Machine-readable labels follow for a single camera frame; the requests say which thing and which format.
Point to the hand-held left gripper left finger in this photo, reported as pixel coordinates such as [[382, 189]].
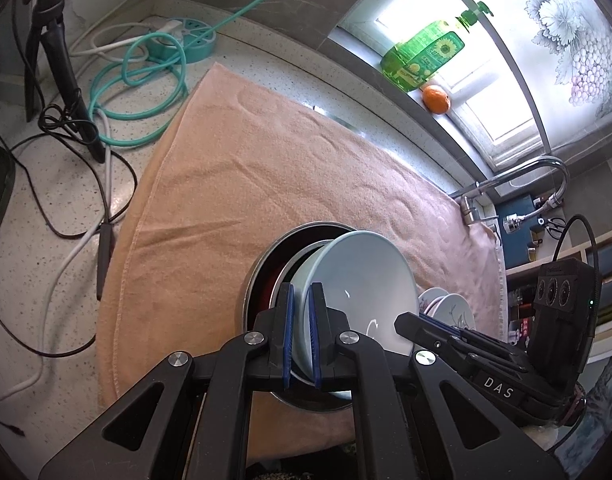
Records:
[[287, 335]]

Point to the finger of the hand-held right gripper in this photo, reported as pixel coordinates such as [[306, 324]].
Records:
[[426, 335], [471, 341]]

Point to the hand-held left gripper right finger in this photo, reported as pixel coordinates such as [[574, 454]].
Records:
[[316, 335]]

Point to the white leaf pattern plate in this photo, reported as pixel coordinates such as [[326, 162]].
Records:
[[456, 310]]

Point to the large pink floral plate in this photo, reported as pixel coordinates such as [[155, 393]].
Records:
[[433, 292]]

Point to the red steel bowl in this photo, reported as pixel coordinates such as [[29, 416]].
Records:
[[271, 285]]

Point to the large stainless steel bowl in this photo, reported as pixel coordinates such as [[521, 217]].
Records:
[[251, 285]]

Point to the light blue ceramic bowl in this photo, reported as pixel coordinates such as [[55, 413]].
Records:
[[366, 280]]

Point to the grey printed cloth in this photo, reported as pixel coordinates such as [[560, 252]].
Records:
[[606, 400]]

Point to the blue knife block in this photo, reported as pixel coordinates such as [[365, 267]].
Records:
[[516, 250]]

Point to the black scissors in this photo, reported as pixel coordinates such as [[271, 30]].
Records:
[[553, 227]]

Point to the flexible faucet sprayer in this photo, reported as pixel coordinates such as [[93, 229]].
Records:
[[515, 222]]

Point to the peach towel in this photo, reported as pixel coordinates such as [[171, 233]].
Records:
[[261, 160]]

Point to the chrome faucet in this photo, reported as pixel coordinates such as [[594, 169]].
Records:
[[536, 162]]

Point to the white window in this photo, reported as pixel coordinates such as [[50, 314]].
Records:
[[496, 120]]

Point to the orange fruit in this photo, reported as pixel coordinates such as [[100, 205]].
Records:
[[436, 99]]

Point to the green dish soap bottle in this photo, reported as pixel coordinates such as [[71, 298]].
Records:
[[426, 55]]

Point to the teal round power strip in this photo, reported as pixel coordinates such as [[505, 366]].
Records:
[[195, 40]]

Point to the grape print roller blind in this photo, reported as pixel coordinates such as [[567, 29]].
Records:
[[561, 25]]

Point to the black tripod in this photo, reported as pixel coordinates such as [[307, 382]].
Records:
[[60, 70]]

